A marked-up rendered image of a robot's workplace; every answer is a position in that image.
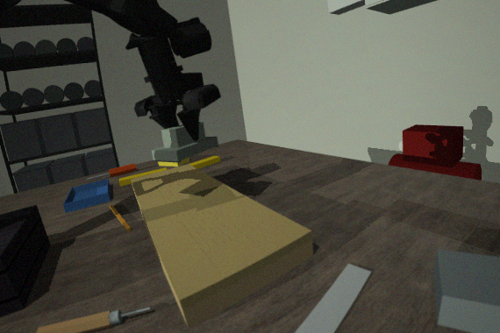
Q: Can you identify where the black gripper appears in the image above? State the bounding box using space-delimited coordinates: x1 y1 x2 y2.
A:
134 61 221 141

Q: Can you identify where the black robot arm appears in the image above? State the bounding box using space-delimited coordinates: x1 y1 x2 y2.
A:
64 0 212 92

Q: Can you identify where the tan panel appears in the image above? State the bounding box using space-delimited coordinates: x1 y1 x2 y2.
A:
131 164 313 329

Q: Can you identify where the pale grey flat strip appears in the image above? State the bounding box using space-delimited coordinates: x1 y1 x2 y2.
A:
295 264 371 333

